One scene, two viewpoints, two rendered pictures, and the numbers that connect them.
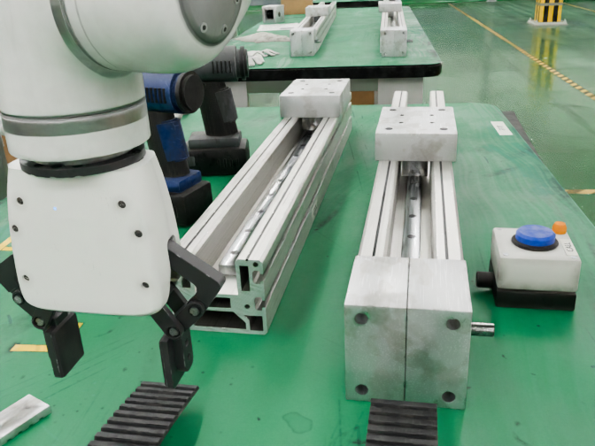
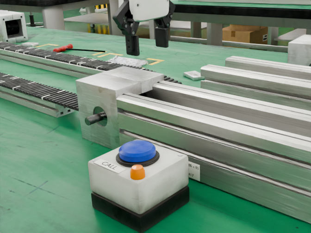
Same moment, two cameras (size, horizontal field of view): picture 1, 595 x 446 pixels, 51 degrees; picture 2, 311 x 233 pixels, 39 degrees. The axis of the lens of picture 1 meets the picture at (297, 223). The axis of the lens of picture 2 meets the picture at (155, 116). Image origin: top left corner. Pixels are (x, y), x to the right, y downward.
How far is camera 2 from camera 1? 1.05 m
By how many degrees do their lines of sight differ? 109
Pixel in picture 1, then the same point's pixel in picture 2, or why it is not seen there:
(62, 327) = (158, 29)
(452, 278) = (105, 83)
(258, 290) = (202, 86)
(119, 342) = not seen: hidden behind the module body
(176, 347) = (127, 39)
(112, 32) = not seen: outside the picture
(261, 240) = (227, 69)
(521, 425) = (54, 145)
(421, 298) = (101, 76)
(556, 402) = (48, 158)
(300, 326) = not seen: hidden behind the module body
